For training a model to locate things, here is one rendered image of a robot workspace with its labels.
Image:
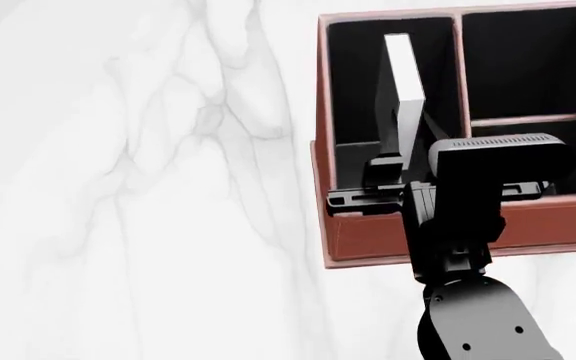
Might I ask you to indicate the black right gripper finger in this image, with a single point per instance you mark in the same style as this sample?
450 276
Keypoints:
384 170

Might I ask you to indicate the white rectangular box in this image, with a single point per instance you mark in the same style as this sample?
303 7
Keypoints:
408 123

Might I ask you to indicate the brown leather desk caddy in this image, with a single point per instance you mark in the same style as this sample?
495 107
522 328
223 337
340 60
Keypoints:
368 236

